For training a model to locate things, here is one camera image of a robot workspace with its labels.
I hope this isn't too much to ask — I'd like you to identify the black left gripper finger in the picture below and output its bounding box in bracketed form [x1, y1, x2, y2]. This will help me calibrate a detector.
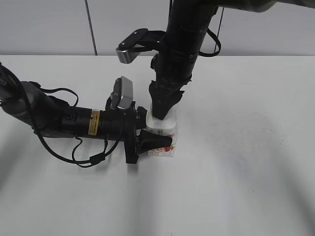
[136, 130, 172, 154]
[135, 106, 147, 130]

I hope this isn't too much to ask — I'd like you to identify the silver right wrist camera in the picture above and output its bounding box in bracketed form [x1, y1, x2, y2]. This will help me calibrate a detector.
[116, 28, 165, 64]

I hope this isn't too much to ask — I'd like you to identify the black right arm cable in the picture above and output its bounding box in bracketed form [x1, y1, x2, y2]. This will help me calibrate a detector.
[198, 7, 221, 58]

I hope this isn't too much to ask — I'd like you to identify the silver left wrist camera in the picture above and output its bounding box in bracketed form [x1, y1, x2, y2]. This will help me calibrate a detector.
[110, 76, 133, 110]

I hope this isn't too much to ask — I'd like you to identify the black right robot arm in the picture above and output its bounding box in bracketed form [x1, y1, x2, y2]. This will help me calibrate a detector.
[138, 0, 277, 120]

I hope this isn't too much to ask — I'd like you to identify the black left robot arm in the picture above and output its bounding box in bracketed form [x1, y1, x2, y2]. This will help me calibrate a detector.
[0, 65, 152, 168]

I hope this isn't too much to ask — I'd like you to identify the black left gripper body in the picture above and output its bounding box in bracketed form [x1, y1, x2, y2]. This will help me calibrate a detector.
[99, 98, 139, 164]

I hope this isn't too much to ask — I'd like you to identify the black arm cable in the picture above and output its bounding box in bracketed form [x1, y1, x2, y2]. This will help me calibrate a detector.
[14, 81, 119, 168]
[198, 7, 221, 58]

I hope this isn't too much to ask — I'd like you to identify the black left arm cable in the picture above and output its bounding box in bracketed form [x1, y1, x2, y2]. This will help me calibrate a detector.
[14, 81, 119, 168]

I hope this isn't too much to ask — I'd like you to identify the white strawberry yogurt bottle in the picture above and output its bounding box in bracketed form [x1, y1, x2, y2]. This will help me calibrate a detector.
[146, 104, 178, 157]

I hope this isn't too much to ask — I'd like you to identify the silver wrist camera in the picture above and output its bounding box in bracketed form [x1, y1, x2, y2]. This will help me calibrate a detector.
[116, 28, 165, 64]
[110, 76, 133, 110]

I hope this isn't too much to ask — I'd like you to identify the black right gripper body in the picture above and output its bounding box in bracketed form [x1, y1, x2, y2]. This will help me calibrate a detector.
[151, 49, 198, 95]

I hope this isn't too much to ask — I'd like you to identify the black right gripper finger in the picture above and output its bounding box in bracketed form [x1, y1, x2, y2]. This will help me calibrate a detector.
[167, 89, 184, 111]
[149, 81, 172, 120]

